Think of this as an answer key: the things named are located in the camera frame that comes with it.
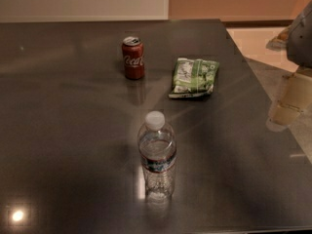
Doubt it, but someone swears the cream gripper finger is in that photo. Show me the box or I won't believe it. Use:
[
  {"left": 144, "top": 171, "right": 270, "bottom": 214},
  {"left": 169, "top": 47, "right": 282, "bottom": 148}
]
[{"left": 266, "top": 66, "right": 312, "bottom": 132}]

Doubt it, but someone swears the clear plastic water bottle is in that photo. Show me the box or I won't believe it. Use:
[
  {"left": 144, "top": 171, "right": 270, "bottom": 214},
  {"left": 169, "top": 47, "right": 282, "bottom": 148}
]
[{"left": 137, "top": 111, "right": 176, "bottom": 202}]

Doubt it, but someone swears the green snack bag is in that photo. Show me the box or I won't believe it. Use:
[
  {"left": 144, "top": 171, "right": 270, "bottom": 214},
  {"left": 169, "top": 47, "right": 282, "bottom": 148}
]
[{"left": 169, "top": 58, "right": 219, "bottom": 98}]

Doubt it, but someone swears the red Coca-Cola can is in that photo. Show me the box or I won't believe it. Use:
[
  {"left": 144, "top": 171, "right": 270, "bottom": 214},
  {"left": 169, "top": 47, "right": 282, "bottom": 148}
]
[{"left": 122, "top": 36, "right": 144, "bottom": 80}]

